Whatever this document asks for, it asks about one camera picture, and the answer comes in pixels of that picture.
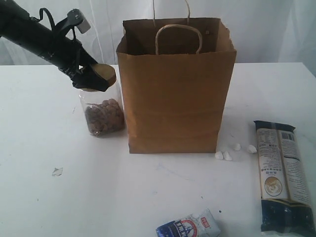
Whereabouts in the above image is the small white pebble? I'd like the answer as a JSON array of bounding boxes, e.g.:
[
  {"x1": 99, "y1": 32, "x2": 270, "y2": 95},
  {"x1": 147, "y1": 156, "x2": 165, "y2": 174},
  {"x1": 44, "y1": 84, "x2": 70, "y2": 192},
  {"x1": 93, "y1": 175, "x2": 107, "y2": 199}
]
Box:
[
  {"x1": 247, "y1": 145, "x2": 257, "y2": 154},
  {"x1": 215, "y1": 151, "x2": 224, "y2": 160},
  {"x1": 223, "y1": 151, "x2": 233, "y2": 161},
  {"x1": 233, "y1": 143, "x2": 241, "y2": 151}
]

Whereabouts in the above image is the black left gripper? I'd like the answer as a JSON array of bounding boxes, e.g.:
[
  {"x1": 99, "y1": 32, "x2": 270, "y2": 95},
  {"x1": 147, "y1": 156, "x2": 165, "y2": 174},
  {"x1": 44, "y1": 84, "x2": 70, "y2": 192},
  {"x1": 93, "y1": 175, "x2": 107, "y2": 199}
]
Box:
[{"x1": 59, "y1": 45, "x2": 109, "y2": 92}]

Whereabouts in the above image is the plastic nut jar yellow lid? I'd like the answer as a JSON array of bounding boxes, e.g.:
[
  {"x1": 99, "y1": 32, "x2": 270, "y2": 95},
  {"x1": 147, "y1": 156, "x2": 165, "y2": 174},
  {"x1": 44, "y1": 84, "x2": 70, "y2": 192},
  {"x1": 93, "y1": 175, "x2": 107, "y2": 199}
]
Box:
[{"x1": 79, "y1": 64, "x2": 125, "y2": 137}]

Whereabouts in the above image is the blue white salt packet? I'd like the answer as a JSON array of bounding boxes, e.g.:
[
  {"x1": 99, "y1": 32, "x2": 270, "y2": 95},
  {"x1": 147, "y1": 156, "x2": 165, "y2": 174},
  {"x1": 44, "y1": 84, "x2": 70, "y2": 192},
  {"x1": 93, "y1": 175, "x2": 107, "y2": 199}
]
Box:
[{"x1": 156, "y1": 209, "x2": 221, "y2": 237}]

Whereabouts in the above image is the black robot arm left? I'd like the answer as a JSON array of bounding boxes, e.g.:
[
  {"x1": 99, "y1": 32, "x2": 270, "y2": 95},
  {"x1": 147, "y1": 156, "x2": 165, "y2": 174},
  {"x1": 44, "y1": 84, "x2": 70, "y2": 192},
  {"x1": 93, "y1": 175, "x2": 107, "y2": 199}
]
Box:
[{"x1": 0, "y1": 0, "x2": 116, "y2": 92}]

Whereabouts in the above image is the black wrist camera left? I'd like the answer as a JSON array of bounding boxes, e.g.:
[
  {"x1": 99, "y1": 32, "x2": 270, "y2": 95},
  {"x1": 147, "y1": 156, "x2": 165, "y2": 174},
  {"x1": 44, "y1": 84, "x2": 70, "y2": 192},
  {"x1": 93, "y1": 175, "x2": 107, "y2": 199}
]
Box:
[{"x1": 54, "y1": 8, "x2": 91, "y2": 35}]

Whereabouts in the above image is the black cable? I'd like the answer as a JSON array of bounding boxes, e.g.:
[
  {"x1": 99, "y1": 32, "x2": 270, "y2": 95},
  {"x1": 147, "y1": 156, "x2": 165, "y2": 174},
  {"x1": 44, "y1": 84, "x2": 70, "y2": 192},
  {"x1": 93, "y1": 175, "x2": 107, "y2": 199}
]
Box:
[{"x1": 29, "y1": 7, "x2": 82, "y2": 72}]

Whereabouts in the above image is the brown paper bag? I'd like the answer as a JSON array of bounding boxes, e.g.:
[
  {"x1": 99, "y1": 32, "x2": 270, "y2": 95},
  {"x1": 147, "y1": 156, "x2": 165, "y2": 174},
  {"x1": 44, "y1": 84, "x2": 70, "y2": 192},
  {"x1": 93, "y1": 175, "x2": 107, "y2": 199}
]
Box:
[{"x1": 116, "y1": 0, "x2": 237, "y2": 154}]

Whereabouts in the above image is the black beige noodle package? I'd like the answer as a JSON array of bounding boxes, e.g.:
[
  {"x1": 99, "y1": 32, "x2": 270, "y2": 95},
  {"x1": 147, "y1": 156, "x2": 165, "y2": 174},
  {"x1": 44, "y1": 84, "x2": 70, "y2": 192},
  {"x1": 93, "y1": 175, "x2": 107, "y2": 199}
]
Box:
[{"x1": 254, "y1": 120, "x2": 316, "y2": 237}]

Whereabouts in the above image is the small clear plastic scrap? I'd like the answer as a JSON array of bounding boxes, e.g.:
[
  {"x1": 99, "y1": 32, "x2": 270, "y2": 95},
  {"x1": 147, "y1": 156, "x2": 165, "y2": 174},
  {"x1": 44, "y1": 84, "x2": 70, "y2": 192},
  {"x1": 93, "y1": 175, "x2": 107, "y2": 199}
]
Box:
[{"x1": 52, "y1": 167, "x2": 63, "y2": 177}]

